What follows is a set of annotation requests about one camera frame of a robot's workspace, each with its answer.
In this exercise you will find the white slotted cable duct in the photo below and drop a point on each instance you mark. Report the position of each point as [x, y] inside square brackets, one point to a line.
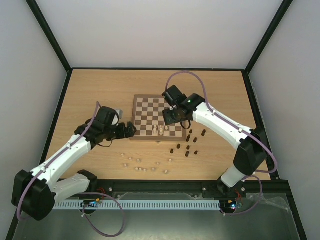
[211, 205]

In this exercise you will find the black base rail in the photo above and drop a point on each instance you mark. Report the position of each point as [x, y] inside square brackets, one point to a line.
[209, 188]

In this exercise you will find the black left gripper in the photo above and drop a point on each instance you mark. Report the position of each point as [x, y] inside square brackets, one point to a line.
[123, 134]

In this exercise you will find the wooden chess board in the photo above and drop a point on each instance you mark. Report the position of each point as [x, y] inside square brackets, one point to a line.
[147, 113]

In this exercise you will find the black frame post right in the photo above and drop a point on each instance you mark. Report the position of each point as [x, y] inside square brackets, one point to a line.
[276, 20]

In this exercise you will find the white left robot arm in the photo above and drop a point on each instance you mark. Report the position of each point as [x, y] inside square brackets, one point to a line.
[36, 192]

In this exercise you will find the black frame post left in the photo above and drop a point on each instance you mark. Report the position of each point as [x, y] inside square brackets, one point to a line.
[39, 16]

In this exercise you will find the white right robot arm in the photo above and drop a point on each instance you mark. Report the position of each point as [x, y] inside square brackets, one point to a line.
[248, 142]

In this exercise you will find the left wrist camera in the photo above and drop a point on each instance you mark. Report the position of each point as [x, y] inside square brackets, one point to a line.
[120, 113]

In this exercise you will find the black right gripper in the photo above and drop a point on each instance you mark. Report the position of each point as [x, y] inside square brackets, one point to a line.
[170, 117]

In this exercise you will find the black frame post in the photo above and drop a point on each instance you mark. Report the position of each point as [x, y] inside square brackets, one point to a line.
[276, 20]
[39, 16]

